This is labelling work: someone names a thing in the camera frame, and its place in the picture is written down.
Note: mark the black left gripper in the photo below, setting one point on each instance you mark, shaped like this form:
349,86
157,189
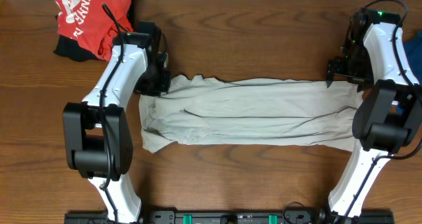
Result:
161,87

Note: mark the red printed t-shirt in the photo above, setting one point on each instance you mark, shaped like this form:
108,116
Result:
92,23

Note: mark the black folded garment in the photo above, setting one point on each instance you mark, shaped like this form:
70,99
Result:
66,49

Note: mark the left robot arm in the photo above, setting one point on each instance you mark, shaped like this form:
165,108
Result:
98,141

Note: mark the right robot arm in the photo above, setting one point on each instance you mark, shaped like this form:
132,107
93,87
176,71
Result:
388,118

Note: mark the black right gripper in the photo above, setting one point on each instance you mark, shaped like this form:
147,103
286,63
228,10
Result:
335,68

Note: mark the beige t-shirt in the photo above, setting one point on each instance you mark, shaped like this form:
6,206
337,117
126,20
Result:
207,111

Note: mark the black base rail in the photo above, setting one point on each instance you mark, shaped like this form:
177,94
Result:
294,215

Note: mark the blue t-shirt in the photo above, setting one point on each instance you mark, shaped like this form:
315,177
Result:
413,49

